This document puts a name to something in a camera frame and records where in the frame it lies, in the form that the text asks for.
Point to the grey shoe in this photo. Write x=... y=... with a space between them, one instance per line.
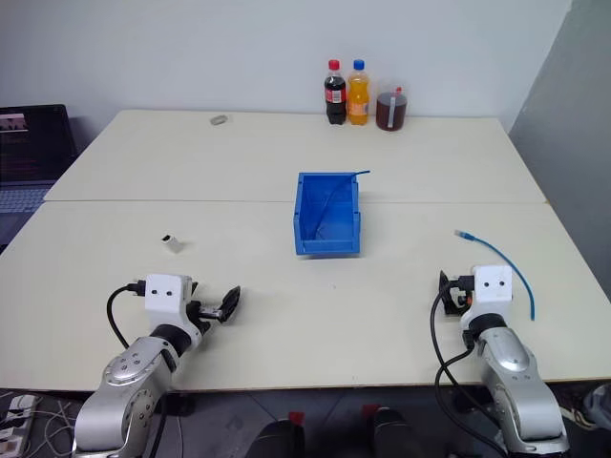
x=597 y=405

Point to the orange soda bottle blue cap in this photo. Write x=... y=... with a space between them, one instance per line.
x=358 y=100

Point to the clear jar dark liquid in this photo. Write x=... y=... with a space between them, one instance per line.
x=392 y=112

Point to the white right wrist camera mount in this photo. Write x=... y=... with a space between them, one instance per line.
x=491 y=288

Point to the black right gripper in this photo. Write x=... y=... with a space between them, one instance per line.
x=460 y=293

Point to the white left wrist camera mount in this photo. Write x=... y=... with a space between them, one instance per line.
x=164 y=296

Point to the cola bottle red cap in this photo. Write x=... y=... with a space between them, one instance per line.
x=335 y=95

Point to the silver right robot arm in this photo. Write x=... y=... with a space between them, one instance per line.
x=513 y=377

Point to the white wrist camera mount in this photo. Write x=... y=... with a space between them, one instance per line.
x=164 y=296
x=491 y=288

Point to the white power strip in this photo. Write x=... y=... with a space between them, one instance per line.
x=16 y=415

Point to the clear tape roll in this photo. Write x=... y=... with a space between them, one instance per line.
x=218 y=120

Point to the small white adapter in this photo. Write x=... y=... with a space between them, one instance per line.
x=173 y=244

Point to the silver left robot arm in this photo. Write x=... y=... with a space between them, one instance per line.
x=129 y=381

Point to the black laptop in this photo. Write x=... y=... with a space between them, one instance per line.
x=28 y=143

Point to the blue plastic storage bin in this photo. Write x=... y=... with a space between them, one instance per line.
x=329 y=245

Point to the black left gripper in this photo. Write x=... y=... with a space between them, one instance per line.
x=206 y=315

